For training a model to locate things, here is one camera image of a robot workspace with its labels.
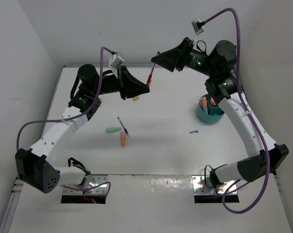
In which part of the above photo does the green highlighter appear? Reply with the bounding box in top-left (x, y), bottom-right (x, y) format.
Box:
top-left (105, 127), bottom-right (122, 133)

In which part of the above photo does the pink capped glue bottle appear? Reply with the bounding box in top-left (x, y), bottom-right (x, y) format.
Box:
top-left (209, 98), bottom-right (218, 107)

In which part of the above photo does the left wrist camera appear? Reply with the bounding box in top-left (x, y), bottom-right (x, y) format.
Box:
top-left (108, 53), bottom-right (124, 72)

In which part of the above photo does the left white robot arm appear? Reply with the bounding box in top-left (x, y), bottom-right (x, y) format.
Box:
top-left (15, 64), bottom-right (150, 194)

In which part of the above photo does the red ballpoint pen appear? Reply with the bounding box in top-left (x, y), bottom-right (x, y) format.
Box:
top-left (146, 63), bottom-right (156, 87)

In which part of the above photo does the teal round organizer container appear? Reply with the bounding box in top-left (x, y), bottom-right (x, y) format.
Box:
top-left (196, 94), bottom-right (224, 124)

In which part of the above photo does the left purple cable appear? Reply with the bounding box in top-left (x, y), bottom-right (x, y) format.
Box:
top-left (15, 46), bottom-right (118, 199)

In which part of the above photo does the orange highlighter lower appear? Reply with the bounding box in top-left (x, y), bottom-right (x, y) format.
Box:
top-left (121, 131), bottom-right (126, 147)

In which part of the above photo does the purple cable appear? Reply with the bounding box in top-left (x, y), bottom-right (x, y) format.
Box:
top-left (15, 46), bottom-right (118, 199)
top-left (204, 8), bottom-right (270, 214)

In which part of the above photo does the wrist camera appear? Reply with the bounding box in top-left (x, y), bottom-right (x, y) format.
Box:
top-left (108, 53), bottom-right (124, 72)
top-left (191, 18), bottom-right (205, 35)

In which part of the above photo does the grey orange highlighter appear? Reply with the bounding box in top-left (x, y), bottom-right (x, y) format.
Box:
top-left (201, 96), bottom-right (207, 107)

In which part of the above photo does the purple highlighter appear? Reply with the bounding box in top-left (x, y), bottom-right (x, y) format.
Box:
top-left (199, 99), bottom-right (209, 115)

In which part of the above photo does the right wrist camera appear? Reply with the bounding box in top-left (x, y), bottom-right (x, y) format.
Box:
top-left (191, 18), bottom-right (205, 35)

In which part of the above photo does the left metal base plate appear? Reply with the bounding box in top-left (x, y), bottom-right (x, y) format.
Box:
top-left (63, 174), bottom-right (109, 196)

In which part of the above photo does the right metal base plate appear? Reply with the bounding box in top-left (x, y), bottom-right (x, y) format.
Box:
top-left (192, 175), bottom-right (237, 197)

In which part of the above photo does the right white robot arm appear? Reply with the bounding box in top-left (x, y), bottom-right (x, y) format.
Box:
top-left (151, 37), bottom-right (289, 188)

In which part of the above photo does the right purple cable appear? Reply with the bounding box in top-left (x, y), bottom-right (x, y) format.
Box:
top-left (204, 8), bottom-right (270, 214)

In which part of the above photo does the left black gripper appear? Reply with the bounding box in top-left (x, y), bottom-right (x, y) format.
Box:
top-left (91, 65), bottom-right (149, 100)

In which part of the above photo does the metal base plate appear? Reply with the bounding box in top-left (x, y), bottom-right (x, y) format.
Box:
top-left (192, 175), bottom-right (237, 197)
top-left (63, 174), bottom-right (109, 196)

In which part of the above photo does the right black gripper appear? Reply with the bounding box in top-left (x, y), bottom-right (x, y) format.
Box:
top-left (151, 37), bottom-right (217, 78)

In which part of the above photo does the blue ballpoint pen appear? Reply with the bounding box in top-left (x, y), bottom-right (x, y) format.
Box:
top-left (117, 117), bottom-right (130, 137)

